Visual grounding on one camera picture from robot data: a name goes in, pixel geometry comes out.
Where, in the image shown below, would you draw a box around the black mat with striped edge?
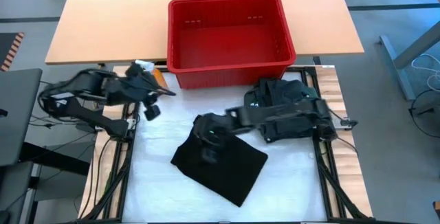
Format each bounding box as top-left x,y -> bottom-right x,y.
0,32 -> 25,73

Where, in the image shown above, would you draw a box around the black aluminium table frame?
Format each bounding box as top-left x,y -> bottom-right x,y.
77,65 -> 375,224

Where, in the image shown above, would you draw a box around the red plastic laundry bin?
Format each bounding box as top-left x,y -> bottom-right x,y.
167,0 -> 297,90

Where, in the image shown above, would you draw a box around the light wooden desk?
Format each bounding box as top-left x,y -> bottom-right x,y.
44,0 -> 364,65

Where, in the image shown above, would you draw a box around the grey metal desk leg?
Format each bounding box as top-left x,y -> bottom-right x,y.
379,21 -> 440,102

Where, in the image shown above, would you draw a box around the dark grey drawstring shorts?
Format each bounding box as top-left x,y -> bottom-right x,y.
254,78 -> 327,139

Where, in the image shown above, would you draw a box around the orange spray bottle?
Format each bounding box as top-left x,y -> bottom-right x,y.
135,59 -> 169,88

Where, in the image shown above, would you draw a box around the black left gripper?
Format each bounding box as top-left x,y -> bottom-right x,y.
125,63 -> 177,105

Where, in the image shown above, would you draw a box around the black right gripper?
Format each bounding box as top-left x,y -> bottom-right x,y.
192,113 -> 237,148

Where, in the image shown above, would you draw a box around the white cable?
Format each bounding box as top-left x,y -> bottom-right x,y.
410,54 -> 440,93

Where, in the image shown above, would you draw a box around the black floor beam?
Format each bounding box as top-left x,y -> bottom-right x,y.
20,141 -> 91,177

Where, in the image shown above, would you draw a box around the black long-sleeved shirt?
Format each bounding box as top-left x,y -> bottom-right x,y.
170,127 -> 269,208

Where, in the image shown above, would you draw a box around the black looped floor cable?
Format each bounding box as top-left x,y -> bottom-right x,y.
408,89 -> 440,142

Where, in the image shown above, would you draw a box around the green shirt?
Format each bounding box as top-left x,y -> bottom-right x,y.
243,85 -> 318,109

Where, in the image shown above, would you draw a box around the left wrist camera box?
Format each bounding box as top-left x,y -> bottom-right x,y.
143,104 -> 162,122

